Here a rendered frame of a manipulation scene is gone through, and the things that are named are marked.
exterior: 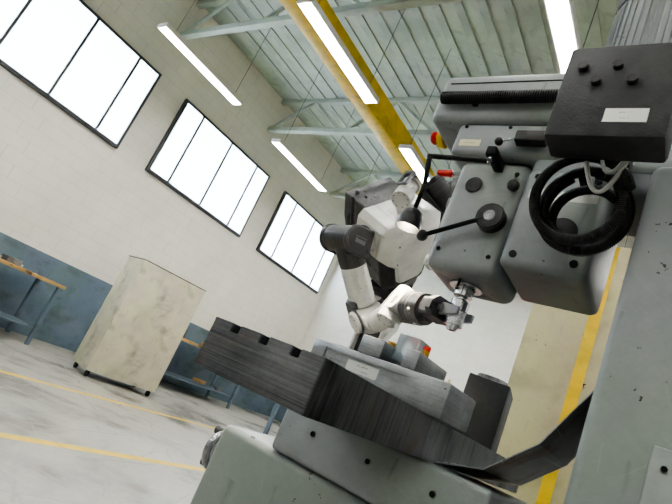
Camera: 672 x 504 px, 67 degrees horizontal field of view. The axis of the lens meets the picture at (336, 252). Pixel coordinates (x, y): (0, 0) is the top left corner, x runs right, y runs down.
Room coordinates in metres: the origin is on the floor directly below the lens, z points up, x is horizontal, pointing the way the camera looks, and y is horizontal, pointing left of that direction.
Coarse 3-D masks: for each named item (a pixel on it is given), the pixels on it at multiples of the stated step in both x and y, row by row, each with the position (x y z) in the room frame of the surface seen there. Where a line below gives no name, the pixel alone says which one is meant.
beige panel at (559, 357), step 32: (608, 288) 2.57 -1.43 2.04; (544, 320) 2.74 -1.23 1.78; (576, 320) 2.64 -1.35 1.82; (608, 320) 2.55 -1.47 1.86; (544, 352) 2.71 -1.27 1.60; (576, 352) 2.62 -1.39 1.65; (512, 384) 2.78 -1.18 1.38; (544, 384) 2.68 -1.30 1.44; (576, 384) 2.59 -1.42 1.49; (512, 416) 2.75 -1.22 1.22; (544, 416) 2.66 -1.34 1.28; (512, 448) 2.72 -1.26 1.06; (544, 480) 2.60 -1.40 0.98
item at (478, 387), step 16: (480, 384) 1.49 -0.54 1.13; (496, 384) 1.47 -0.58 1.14; (480, 400) 1.48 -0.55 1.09; (496, 400) 1.46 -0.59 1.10; (512, 400) 1.64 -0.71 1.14; (480, 416) 1.47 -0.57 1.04; (496, 416) 1.46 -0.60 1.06; (480, 432) 1.47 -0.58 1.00; (496, 432) 1.45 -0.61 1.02; (496, 448) 1.60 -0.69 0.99
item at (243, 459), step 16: (224, 432) 1.38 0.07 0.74; (240, 432) 1.36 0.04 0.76; (256, 432) 1.45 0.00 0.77; (224, 448) 1.36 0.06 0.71; (240, 448) 1.33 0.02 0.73; (256, 448) 1.31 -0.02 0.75; (272, 448) 1.29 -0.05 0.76; (208, 464) 1.38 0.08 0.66; (224, 464) 1.35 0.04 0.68; (240, 464) 1.32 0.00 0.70; (256, 464) 1.29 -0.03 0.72; (272, 464) 1.27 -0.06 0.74; (288, 464) 1.24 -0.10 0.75; (208, 480) 1.37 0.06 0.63; (224, 480) 1.34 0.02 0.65; (240, 480) 1.31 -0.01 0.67; (256, 480) 1.28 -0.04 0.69; (272, 480) 1.26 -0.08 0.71; (288, 480) 1.23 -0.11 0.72; (304, 480) 1.21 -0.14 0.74; (320, 480) 1.19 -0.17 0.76; (208, 496) 1.35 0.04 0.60; (224, 496) 1.32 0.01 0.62; (240, 496) 1.30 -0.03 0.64; (256, 496) 1.27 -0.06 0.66; (272, 496) 1.25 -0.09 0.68; (288, 496) 1.22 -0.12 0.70; (304, 496) 1.20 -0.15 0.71; (320, 496) 1.17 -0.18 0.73; (336, 496) 1.15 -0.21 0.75; (352, 496) 1.14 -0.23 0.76
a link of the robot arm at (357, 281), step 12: (348, 276) 1.63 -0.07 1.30; (360, 276) 1.62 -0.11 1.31; (348, 288) 1.66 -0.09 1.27; (360, 288) 1.64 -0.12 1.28; (372, 288) 1.67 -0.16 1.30; (348, 300) 1.70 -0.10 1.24; (360, 300) 1.66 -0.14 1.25; (372, 300) 1.67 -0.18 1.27; (384, 300) 1.69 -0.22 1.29; (348, 312) 1.73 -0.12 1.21; (360, 324) 1.66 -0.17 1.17
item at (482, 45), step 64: (256, 0) 7.20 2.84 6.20; (384, 0) 5.22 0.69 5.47; (448, 0) 4.74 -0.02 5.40; (512, 0) 5.17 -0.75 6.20; (576, 0) 4.80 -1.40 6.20; (256, 64) 9.02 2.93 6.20; (320, 64) 8.13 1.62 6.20; (384, 64) 7.35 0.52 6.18; (448, 64) 6.74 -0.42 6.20; (512, 64) 6.18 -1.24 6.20; (320, 128) 8.98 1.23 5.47
